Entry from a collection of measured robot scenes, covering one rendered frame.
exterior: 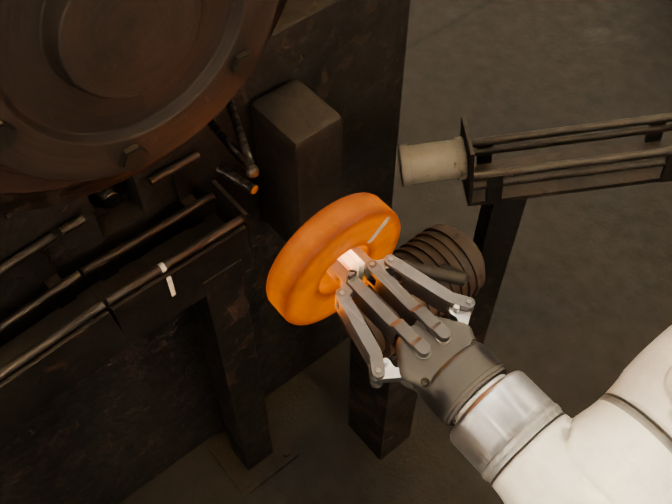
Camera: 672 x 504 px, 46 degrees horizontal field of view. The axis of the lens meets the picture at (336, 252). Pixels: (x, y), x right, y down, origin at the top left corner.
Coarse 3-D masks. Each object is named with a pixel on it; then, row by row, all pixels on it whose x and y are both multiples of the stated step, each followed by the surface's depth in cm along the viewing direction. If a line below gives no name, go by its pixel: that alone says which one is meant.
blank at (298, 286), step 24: (312, 216) 74; (336, 216) 73; (360, 216) 74; (384, 216) 77; (288, 240) 74; (312, 240) 73; (336, 240) 73; (360, 240) 77; (384, 240) 80; (288, 264) 73; (312, 264) 73; (288, 288) 74; (312, 288) 77; (336, 288) 82; (288, 312) 77; (312, 312) 81
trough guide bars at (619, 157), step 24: (624, 120) 110; (648, 120) 110; (480, 144) 111; (504, 144) 112; (528, 144) 112; (552, 144) 112; (504, 168) 107; (528, 168) 107; (552, 168) 107; (576, 168) 109; (600, 168) 108; (624, 168) 108
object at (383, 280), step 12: (372, 264) 76; (384, 276) 76; (384, 288) 76; (396, 288) 75; (396, 300) 75; (408, 300) 74; (408, 312) 74; (420, 312) 73; (408, 324) 75; (432, 324) 72; (444, 324) 72; (444, 336) 71
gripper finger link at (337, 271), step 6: (336, 264) 77; (330, 270) 77; (336, 270) 76; (342, 270) 76; (336, 276) 77; (342, 276) 76; (342, 282) 76; (348, 288) 75; (336, 300) 75; (336, 306) 76
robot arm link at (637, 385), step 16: (640, 352) 68; (656, 352) 66; (640, 368) 65; (656, 368) 64; (624, 384) 66; (640, 384) 64; (656, 384) 63; (624, 400) 64; (640, 400) 63; (656, 400) 63; (656, 416) 62
